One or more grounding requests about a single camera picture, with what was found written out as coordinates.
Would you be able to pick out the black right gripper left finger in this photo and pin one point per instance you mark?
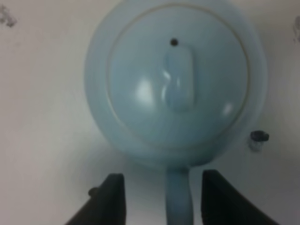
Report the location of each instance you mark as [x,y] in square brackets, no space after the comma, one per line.
[106,206]

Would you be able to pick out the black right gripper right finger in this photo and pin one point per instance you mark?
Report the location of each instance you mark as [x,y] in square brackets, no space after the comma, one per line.
[222,204]

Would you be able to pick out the light blue porcelain teapot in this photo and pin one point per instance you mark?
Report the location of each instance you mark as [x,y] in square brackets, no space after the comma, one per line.
[173,84]

